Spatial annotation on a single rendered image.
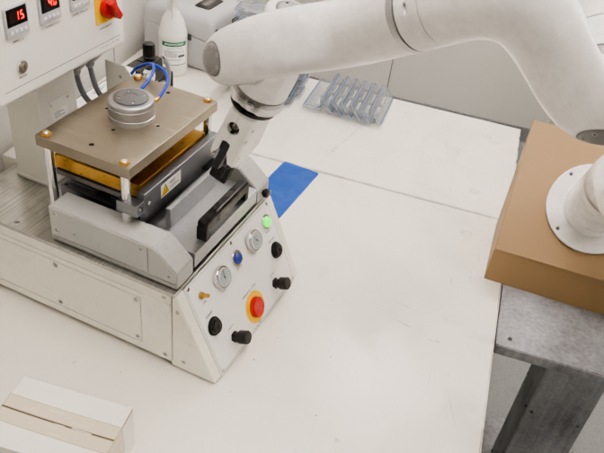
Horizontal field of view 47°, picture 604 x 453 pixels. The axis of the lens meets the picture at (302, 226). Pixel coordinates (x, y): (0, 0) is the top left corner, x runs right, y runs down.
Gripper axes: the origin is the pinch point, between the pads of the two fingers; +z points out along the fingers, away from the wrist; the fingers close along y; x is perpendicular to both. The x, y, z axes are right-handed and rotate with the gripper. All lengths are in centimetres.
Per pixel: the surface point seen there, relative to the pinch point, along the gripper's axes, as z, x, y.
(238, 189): 4.9, -3.3, 3.4
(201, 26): 31, 42, 77
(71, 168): 9.7, 20.8, -10.6
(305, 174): 32, -7, 51
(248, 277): 19.0, -13.2, 0.3
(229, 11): 28, 40, 88
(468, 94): 84, -38, 240
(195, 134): 4.2, 9.3, 8.1
